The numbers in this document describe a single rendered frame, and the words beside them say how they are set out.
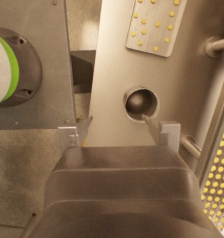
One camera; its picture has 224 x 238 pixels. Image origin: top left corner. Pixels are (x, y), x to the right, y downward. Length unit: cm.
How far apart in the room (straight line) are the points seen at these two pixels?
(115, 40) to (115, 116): 20
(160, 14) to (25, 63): 34
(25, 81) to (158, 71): 32
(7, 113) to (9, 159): 130
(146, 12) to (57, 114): 33
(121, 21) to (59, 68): 21
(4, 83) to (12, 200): 172
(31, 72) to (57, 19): 11
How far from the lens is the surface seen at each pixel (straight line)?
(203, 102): 53
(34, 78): 35
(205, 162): 41
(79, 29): 132
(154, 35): 48
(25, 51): 35
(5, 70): 28
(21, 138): 157
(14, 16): 40
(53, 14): 38
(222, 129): 39
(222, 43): 48
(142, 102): 47
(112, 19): 48
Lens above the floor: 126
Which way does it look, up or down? 75 degrees down
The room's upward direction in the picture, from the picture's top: 177 degrees counter-clockwise
